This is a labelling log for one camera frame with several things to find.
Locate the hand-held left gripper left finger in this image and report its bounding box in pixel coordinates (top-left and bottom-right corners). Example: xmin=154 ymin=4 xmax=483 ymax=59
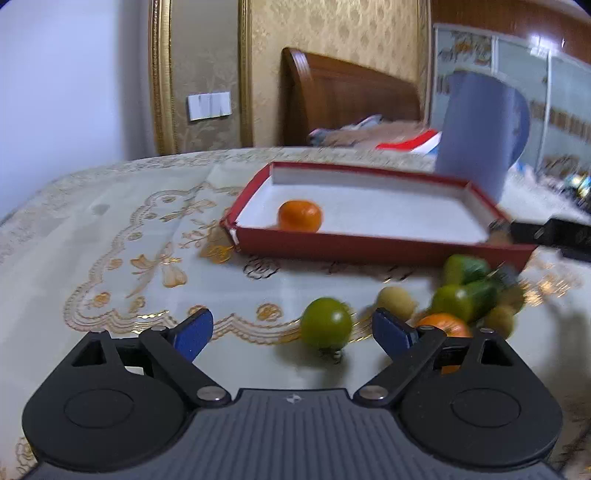
xmin=69 ymin=308 xmax=232 ymax=408

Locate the red cardboard tray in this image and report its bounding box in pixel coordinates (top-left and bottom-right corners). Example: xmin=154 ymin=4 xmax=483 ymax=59
xmin=221 ymin=161 xmax=539 ymax=273

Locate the gold wall moulding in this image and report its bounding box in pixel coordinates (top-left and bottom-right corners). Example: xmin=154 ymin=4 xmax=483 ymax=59
xmin=237 ymin=0 xmax=254 ymax=148
xmin=148 ymin=0 xmax=179 ymax=156

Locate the green tomato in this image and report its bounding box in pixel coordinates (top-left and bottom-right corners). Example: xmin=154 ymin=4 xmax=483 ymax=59
xmin=300 ymin=296 xmax=354 ymax=363

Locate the patterned glass wardrobe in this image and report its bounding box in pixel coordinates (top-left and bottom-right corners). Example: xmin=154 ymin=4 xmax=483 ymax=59
xmin=431 ymin=0 xmax=591 ymax=185

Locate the pile of bedding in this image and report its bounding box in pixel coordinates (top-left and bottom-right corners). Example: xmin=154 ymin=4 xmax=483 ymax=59
xmin=307 ymin=114 xmax=430 ymax=148

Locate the orange mandarin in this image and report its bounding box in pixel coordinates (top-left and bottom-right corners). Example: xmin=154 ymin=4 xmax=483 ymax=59
xmin=416 ymin=313 xmax=474 ymax=374
xmin=278 ymin=199 xmax=324 ymax=233

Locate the yellow longan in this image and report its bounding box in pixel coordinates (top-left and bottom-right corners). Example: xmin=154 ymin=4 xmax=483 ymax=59
xmin=378 ymin=286 xmax=417 ymax=321
xmin=482 ymin=305 xmax=518 ymax=337

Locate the green cucumber piece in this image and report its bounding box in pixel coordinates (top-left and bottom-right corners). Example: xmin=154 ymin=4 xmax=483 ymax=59
xmin=443 ymin=255 xmax=492 ymax=286
xmin=431 ymin=281 xmax=499 ymax=324

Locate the lavender electric kettle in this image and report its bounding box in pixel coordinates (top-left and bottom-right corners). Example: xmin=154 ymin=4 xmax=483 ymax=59
xmin=434 ymin=71 xmax=532 ymax=204

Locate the brown wooden headboard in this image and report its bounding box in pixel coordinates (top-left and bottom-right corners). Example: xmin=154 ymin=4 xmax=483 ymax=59
xmin=281 ymin=47 xmax=422 ymax=146

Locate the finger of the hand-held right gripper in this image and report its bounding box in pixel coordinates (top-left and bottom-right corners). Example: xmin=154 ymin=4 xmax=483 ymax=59
xmin=489 ymin=219 xmax=553 ymax=246
xmin=489 ymin=264 xmax=520 ymax=289

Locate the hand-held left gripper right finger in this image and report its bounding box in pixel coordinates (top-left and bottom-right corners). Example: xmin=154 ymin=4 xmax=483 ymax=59
xmin=353 ymin=308 xmax=514 ymax=408

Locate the white wall light switch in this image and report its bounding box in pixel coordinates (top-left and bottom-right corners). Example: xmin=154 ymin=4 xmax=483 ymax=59
xmin=187 ymin=91 xmax=233 ymax=122

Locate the striped cloth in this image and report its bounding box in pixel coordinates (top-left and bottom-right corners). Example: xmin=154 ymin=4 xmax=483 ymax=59
xmin=376 ymin=130 xmax=442 ymax=156

